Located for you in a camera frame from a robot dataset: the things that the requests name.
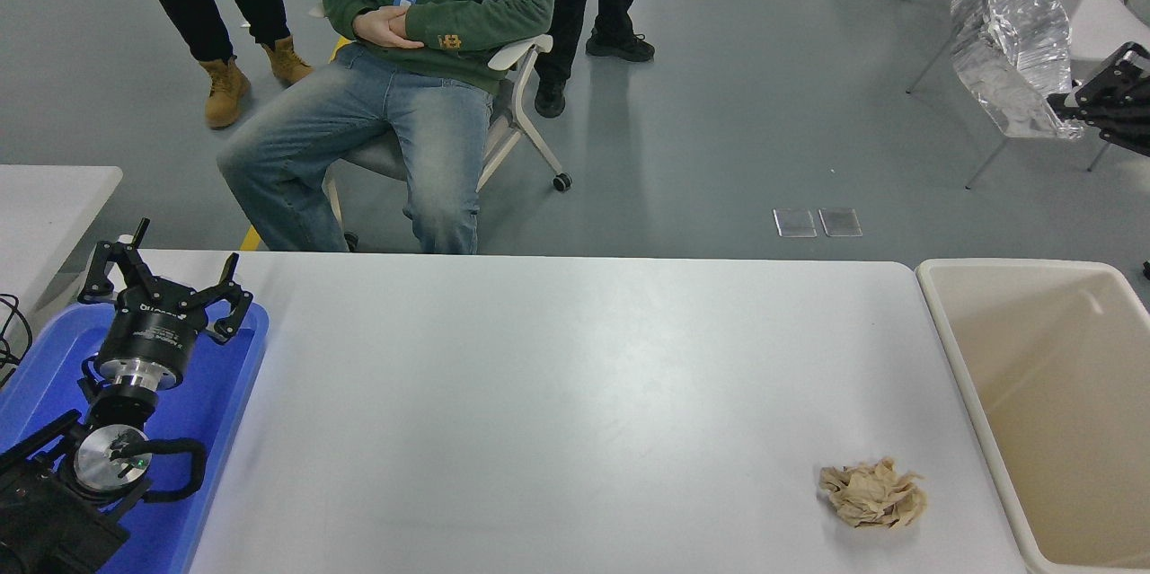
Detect white plastic chair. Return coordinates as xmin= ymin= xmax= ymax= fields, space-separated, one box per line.
xmin=906 ymin=0 xmax=1150 ymax=190

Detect black cables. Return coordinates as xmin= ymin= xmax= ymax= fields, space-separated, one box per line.
xmin=0 ymin=293 xmax=35 ymax=388

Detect person's right hand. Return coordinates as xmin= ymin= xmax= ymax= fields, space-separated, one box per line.
xmin=353 ymin=8 xmax=427 ymax=50

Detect metal floor plate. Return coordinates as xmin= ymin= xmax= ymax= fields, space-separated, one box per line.
xmin=774 ymin=208 xmax=818 ymax=239
xmin=818 ymin=208 xmax=864 ymax=238

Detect silver foil tray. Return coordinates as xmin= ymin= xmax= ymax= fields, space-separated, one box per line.
xmin=950 ymin=0 xmax=1085 ymax=142

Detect large pale plastic bin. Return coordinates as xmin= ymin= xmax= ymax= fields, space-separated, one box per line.
xmin=915 ymin=259 xmax=1150 ymax=574

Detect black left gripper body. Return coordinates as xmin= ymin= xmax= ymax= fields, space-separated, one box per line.
xmin=96 ymin=289 xmax=210 ymax=380

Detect person's left hand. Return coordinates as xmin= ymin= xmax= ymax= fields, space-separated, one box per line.
xmin=382 ymin=5 xmax=425 ymax=37

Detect white side table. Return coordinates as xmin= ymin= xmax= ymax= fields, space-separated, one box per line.
xmin=0 ymin=164 xmax=125 ymax=328

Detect tan paper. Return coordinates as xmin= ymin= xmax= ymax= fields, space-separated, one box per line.
xmin=818 ymin=455 xmax=930 ymax=530

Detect grey office chair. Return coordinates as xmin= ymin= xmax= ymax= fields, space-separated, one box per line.
xmin=308 ymin=3 xmax=574 ymax=253

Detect blue plastic tray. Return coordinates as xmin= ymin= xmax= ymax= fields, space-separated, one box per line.
xmin=0 ymin=300 xmax=270 ymax=574

